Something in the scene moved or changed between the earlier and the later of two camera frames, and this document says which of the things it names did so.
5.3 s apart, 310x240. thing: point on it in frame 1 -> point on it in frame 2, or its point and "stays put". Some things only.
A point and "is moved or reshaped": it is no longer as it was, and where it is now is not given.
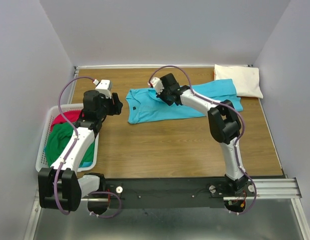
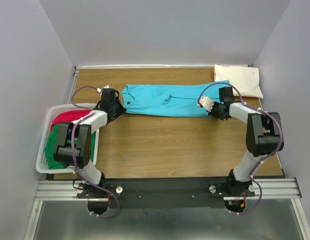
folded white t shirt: (246, 79) stays put
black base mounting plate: (142, 193) stays put
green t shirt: (57, 137) stays put
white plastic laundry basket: (41, 161) stays put
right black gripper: (160, 96) -> (211, 113)
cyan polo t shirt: (143, 105) is moved or reshaped
